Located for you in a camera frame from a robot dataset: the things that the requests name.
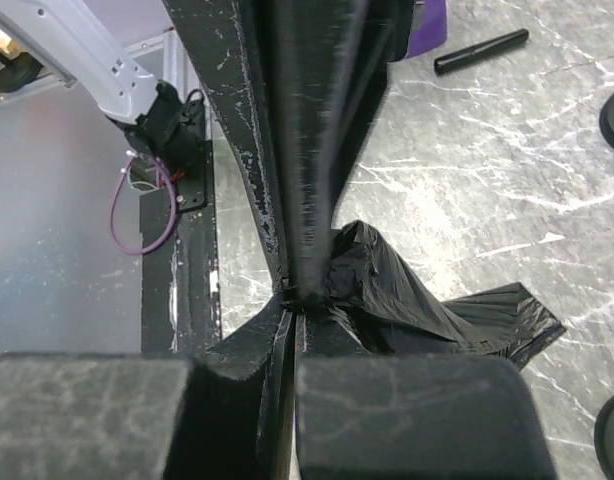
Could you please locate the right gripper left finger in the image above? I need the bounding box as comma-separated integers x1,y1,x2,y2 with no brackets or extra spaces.
0,296,294,479

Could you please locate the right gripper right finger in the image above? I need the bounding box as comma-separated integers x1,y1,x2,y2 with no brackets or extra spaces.
296,304,557,479

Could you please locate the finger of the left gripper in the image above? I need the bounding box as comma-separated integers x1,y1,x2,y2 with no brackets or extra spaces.
164,0,288,290
256,1,415,300

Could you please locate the black trash bag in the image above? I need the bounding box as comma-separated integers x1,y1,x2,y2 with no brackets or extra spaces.
283,220,566,368

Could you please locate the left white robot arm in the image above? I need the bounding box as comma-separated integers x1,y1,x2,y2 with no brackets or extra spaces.
0,1,414,303

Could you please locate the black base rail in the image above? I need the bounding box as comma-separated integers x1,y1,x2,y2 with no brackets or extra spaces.
141,141,223,356

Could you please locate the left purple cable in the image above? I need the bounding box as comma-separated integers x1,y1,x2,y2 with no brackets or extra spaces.
109,154,181,256

